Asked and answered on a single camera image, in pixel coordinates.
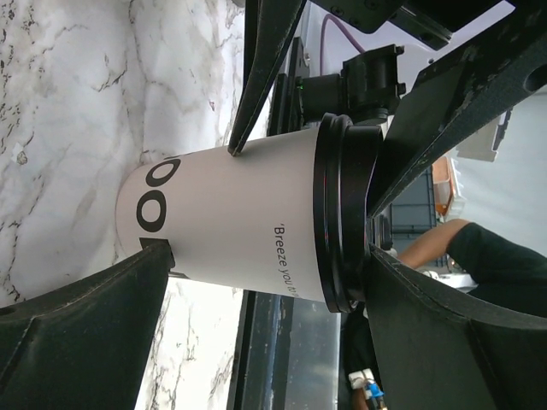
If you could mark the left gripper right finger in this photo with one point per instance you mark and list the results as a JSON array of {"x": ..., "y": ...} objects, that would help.
[{"x": 439, "y": 348}]

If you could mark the black coffee cup lid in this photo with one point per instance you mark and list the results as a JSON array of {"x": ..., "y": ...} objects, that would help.
[{"x": 345, "y": 158}]

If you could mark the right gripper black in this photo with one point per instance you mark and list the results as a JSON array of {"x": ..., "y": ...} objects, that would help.
[{"x": 410, "y": 17}]

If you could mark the person forearm in background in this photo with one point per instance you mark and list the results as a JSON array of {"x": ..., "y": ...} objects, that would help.
[{"x": 506, "y": 274}]

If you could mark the white paper cup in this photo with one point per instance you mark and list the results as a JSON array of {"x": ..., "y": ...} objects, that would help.
[{"x": 242, "y": 221}]

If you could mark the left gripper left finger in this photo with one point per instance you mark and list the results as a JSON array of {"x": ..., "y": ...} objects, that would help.
[{"x": 85, "y": 345}]

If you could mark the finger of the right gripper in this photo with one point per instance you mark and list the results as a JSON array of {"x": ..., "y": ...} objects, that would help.
[{"x": 269, "y": 27}]

